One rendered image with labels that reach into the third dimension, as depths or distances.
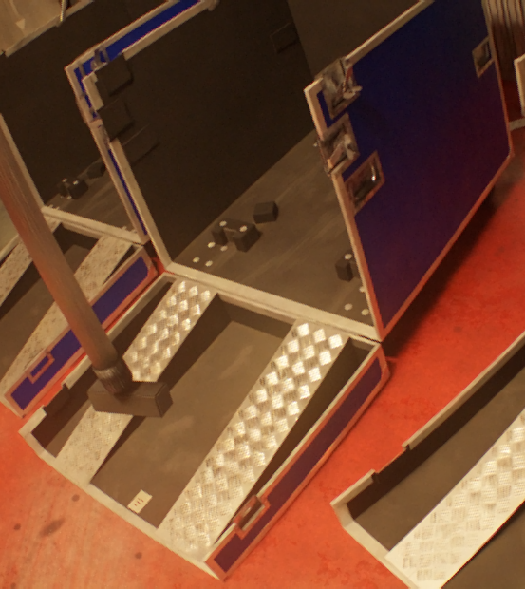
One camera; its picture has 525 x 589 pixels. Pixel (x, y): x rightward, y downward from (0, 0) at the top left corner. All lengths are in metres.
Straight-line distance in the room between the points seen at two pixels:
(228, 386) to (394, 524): 0.76
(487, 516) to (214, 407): 0.96
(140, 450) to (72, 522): 0.34
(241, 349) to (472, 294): 0.76
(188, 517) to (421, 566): 0.67
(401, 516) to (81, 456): 1.04
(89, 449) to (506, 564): 1.34
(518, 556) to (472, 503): 0.21
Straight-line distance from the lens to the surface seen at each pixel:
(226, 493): 2.09
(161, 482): 2.24
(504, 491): 1.88
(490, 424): 2.08
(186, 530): 2.10
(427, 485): 1.99
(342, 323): 2.22
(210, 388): 2.40
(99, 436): 2.42
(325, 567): 1.94
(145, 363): 2.46
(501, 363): 2.07
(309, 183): 2.81
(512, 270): 2.54
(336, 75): 1.80
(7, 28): 4.47
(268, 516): 2.01
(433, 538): 1.88
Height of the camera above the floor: 1.69
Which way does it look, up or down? 39 degrees down
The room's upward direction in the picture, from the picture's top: 21 degrees counter-clockwise
